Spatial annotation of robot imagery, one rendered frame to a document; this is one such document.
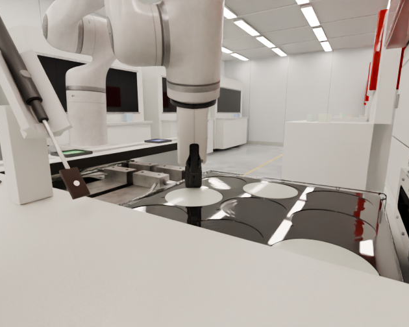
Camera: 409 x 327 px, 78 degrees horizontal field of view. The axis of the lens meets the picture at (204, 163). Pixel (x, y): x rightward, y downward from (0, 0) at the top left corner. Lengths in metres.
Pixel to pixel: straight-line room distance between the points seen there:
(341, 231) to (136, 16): 0.36
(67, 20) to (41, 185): 0.67
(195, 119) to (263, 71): 8.44
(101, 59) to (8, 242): 0.78
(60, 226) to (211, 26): 0.29
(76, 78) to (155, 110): 4.17
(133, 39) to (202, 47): 0.09
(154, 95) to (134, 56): 4.70
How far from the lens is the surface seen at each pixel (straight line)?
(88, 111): 0.90
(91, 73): 0.91
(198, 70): 0.37
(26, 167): 0.27
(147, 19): 0.36
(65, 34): 0.91
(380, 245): 0.35
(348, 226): 0.39
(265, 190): 0.49
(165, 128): 5.00
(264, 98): 8.70
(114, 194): 0.55
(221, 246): 0.16
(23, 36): 3.72
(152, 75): 5.11
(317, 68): 8.43
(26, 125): 0.23
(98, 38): 0.94
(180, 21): 0.36
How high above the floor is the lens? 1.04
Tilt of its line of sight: 11 degrees down
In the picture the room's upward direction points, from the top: straight up
